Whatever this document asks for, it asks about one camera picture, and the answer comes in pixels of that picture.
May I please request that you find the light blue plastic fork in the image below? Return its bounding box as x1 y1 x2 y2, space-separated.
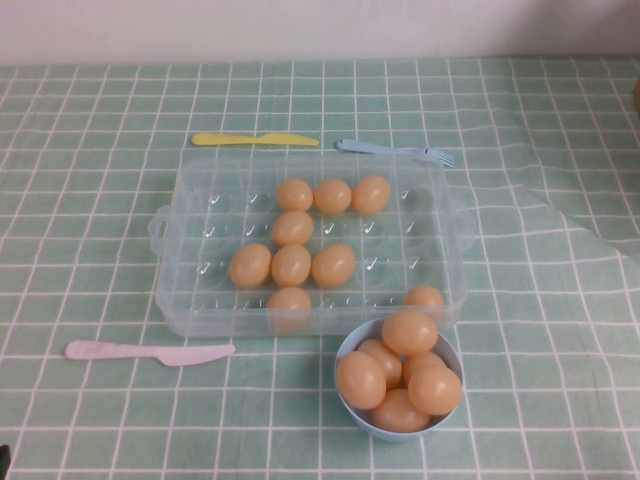
334 138 457 167

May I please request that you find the clear plastic egg box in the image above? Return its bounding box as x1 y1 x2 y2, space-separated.
148 149 479 339

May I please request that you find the light blue bowl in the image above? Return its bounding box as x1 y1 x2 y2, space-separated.
333 317 465 444

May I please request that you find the pink plastic knife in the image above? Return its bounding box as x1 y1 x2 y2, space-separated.
64 339 237 368

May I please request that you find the mint green checked tablecloth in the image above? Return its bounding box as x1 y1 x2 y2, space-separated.
0 57 640 480

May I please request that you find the yellow plastic knife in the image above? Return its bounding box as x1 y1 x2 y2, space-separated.
192 132 321 148

